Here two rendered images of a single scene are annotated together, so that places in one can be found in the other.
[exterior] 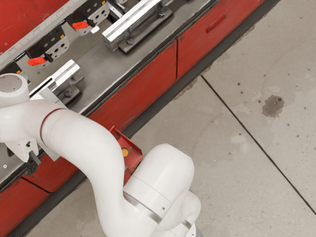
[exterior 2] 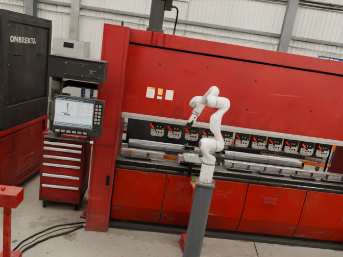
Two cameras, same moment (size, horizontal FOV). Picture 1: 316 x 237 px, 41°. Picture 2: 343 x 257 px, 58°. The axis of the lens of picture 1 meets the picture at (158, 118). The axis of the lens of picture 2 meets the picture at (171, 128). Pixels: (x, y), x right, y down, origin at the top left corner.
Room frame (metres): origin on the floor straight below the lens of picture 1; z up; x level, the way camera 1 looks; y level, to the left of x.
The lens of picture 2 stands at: (-2.37, -1.14, 2.12)
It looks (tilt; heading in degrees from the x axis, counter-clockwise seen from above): 14 degrees down; 33
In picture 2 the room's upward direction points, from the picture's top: 9 degrees clockwise
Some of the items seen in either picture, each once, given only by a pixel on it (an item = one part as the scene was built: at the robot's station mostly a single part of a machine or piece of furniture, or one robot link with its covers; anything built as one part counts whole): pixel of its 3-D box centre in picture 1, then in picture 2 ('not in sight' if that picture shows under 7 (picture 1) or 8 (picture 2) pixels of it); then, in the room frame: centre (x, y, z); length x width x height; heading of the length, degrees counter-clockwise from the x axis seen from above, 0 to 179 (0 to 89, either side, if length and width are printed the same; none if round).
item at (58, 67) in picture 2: not in sight; (76, 102); (-0.45, 1.22, 1.53); 0.51 x 0.25 x 0.85; 131
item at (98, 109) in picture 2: not in sight; (79, 115); (-0.49, 1.12, 1.42); 0.45 x 0.12 x 0.36; 131
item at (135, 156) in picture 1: (114, 158); (199, 187); (0.46, 0.21, 0.75); 0.20 x 0.16 x 0.18; 135
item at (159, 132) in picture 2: not in sight; (157, 128); (0.43, 0.86, 1.26); 0.15 x 0.09 x 0.17; 128
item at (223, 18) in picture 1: (218, 22); (270, 201); (1.20, -0.38, 0.59); 0.15 x 0.02 x 0.07; 128
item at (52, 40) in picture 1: (43, 41); (208, 134); (0.80, 0.38, 1.26); 0.15 x 0.09 x 0.17; 128
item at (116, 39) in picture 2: not in sight; (111, 127); (0.22, 1.40, 1.15); 0.85 x 0.25 x 2.30; 38
